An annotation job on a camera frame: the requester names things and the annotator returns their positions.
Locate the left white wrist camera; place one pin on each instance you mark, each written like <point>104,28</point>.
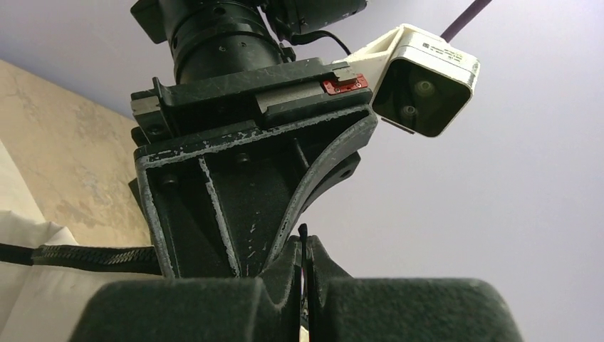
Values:
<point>420,83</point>

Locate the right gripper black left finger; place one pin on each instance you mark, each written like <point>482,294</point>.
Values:
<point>262,308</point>

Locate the beige jacket with black lining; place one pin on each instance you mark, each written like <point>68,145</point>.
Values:
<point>39,302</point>

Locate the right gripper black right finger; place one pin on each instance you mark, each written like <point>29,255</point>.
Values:
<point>344,308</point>

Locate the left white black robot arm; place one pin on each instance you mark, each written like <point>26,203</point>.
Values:
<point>216,38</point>

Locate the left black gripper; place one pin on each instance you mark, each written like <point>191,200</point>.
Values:
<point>223,203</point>

